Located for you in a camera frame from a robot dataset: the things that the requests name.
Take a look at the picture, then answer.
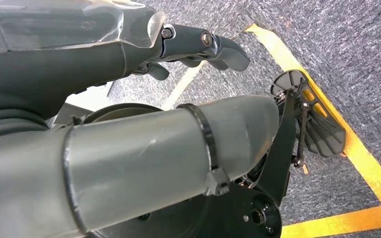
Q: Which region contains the yellow floor tape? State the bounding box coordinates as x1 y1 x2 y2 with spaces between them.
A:
245 23 381 238

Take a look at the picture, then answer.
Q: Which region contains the black robot foot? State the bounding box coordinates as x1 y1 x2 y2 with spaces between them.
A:
271 69 347 169

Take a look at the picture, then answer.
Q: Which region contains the black cable tie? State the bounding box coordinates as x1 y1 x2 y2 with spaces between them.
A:
177 103 231 197

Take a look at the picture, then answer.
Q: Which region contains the white floor tape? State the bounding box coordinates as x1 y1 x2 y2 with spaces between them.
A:
160 60 207 112

